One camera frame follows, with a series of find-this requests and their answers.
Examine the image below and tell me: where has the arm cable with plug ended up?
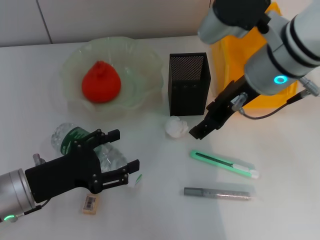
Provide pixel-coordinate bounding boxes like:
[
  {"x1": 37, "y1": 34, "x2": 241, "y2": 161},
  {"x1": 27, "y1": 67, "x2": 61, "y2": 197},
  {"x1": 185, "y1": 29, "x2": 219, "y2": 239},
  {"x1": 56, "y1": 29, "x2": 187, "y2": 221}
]
[
  {"x1": 231, "y1": 76, "x2": 320, "y2": 121},
  {"x1": 11, "y1": 152, "x2": 50, "y2": 222}
]

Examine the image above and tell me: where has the red-orange fruit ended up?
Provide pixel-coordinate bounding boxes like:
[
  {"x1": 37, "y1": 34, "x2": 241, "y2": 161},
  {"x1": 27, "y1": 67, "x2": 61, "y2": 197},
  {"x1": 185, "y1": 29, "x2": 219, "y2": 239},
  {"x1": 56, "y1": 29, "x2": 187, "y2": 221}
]
[{"x1": 81, "y1": 60, "x2": 123, "y2": 104}]

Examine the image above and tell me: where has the tan eraser with barcode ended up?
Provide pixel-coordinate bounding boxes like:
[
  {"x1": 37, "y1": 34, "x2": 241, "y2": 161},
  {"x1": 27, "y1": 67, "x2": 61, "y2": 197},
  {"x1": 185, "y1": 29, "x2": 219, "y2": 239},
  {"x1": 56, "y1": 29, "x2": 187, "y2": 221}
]
[{"x1": 81, "y1": 193, "x2": 99, "y2": 215}]

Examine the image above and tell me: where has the pale green glass fruit plate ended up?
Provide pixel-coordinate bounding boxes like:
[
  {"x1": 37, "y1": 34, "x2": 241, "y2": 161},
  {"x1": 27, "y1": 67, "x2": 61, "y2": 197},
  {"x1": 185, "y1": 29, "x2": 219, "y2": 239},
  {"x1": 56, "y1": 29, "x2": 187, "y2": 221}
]
[{"x1": 58, "y1": 36, "x2": 165, "y2": 121}]

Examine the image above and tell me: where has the grey marker pen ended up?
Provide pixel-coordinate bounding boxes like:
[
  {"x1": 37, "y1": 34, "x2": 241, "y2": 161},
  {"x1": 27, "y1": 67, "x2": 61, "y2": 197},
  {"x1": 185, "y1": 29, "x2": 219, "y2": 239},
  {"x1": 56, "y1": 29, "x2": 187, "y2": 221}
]
[{"x1": 183, "y1": 186, "x2": 263, "y2": 202}]

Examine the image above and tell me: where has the green utility knife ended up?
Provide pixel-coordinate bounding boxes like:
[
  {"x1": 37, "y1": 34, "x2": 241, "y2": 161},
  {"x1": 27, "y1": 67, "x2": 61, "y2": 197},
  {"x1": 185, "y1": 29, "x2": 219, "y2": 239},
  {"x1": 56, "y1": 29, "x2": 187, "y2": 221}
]
[{"x1": 189, "y1": 149, "x2": 261, "y2": 180}]

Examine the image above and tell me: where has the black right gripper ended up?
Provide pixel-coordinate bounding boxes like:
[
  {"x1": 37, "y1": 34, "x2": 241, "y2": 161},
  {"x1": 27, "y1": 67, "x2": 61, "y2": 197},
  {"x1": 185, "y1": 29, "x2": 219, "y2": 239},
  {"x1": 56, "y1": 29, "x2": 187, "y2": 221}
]
[{"x1": 189, "y1": 74, "x2": 261, "y2": 140}]

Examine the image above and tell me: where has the yellow plastic bin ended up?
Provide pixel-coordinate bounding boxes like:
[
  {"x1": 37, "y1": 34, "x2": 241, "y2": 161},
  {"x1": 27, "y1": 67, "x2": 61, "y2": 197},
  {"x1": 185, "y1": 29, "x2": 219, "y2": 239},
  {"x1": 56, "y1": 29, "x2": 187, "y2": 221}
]
[{"x1": 208, "y1": 2, "x2": 300, "y2": 110}]

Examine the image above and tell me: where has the left arm cable with plug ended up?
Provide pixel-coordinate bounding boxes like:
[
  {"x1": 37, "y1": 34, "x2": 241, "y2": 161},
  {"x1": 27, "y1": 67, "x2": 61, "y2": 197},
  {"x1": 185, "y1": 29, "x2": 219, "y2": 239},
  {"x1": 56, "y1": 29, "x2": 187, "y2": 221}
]
[{"x1": 11, "y1": 152, "x2": 50, "y2": 222}]

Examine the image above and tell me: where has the right arm cable with plug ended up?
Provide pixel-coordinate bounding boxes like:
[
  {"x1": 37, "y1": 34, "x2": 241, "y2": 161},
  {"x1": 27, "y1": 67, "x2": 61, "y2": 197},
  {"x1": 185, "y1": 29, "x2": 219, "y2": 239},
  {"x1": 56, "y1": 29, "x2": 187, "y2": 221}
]
[{"x1": 231, "y1": 76, "x2": 320, "y2": 121}]

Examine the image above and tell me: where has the clear green-label water bottle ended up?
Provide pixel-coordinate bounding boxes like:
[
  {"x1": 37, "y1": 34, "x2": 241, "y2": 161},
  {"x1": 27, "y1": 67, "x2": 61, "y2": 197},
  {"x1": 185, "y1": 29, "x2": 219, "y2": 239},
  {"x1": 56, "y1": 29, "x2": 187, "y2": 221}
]
[{"x1": 51, "y1": 122, "x2": 143, "y2": 188}]

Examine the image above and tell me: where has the black mesh pen holder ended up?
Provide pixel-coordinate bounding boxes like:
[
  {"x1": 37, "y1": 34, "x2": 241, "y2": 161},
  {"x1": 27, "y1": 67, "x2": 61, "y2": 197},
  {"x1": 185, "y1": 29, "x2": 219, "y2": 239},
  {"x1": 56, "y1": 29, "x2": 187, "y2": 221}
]
[{"x1": 167, "y1": 52, "x2": 212, "y2": 117}]

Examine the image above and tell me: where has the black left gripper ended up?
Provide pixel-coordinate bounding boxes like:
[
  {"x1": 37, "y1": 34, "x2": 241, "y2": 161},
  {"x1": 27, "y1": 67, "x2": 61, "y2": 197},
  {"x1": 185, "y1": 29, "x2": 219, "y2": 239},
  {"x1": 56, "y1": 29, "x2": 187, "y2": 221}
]
[{"x1": 24, "y1": 128, "x2": 141, "y2": 204}]

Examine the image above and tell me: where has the white paper ball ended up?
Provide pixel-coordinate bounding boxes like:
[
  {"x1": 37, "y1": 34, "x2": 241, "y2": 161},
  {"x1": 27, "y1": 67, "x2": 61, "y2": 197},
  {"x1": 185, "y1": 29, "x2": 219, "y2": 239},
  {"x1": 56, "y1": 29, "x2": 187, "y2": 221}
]
[{"x1": 164, "y1": 117, "x2": 190, "y2": 138}]

